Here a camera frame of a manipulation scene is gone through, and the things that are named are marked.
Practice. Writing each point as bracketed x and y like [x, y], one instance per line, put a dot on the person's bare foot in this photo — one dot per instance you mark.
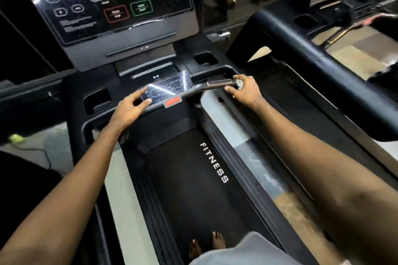
[218, 240]
[194, 249]

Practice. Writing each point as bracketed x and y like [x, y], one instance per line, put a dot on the person's left hand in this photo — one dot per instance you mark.
[127, 111]

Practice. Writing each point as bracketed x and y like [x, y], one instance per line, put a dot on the black treadmill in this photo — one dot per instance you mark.
[323, 63]
[186, 150]

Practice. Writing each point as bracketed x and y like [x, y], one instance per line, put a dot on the person's right forearm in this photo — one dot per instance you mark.
[329, 175]

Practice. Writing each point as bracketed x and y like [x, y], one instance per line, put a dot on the person's left forearm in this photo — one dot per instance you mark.
[59, 206]

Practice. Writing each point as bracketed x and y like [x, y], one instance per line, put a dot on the yellow-green plug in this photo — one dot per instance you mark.
[16, 139]

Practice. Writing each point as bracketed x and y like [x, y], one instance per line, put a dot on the person's right hand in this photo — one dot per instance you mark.
[247, 92]

